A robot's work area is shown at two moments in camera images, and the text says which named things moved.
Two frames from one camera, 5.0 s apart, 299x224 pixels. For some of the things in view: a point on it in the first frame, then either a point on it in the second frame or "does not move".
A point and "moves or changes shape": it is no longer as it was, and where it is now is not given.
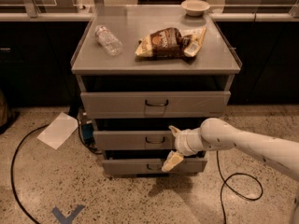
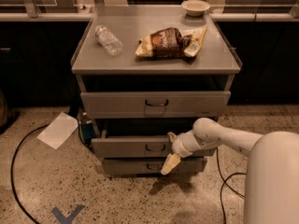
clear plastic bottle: x=106 y=39 does not move
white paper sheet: x=59 y=131 does not move
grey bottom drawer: x=152 y=166 does not move
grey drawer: x=133 y=140 moves or changes shape
